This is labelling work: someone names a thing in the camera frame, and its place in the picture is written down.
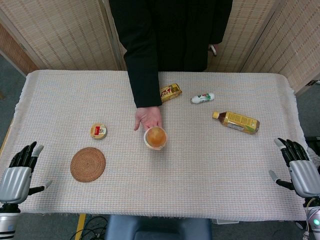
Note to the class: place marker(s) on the blue padded chair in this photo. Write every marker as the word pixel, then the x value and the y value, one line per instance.
pixel 160 228

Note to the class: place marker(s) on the round woven rattan coaster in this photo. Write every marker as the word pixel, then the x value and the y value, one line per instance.
pixel 88 164

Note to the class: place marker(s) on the beige woven screen panel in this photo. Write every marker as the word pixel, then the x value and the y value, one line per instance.
pixel 240 32
pixel 62 32
pixel 292 42

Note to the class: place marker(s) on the person's black clothed torso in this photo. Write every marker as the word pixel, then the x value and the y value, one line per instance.
pixel 180 30

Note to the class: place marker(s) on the black screen hinge bracket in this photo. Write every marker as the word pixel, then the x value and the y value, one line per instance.
pixel 313 83

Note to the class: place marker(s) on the person's hand at side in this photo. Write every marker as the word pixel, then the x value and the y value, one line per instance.
pixel 214 49

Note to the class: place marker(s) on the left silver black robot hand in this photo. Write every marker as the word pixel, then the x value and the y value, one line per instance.
pixel 15 181

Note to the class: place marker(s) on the tea bottle yellow label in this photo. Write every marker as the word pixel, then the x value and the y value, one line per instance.
pixel 240 122

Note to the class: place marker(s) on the orange jelly cup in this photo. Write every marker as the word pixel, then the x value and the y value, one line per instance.
pixel 155 138

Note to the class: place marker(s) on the small white plastic bottle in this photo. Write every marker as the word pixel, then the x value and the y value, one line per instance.
pixel 203 98

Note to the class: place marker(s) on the round gold tin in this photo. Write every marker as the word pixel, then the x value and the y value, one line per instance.
pixel 99 131

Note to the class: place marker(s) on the person's black sleeved forearm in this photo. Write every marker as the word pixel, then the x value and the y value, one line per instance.
pixel 143 82

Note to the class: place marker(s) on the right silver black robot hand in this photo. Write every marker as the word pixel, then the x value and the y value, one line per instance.
pixel 305 175

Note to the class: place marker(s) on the person's open bare hand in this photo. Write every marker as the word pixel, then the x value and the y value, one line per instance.
pixel 149 116

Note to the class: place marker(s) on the gold wrapped chocolate bar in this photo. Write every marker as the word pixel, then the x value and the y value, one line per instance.
pixel 170 93

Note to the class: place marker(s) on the white crumpled fabric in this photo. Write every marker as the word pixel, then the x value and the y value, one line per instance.
pixel 315 156

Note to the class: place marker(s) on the white woven tablecloth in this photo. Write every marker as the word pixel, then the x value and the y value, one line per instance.
pixel 187 175

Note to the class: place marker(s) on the brown woven screen panel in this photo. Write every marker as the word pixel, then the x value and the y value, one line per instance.
pixel 12 50

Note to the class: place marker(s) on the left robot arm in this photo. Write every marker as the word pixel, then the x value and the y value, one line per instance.
pixel 8 222

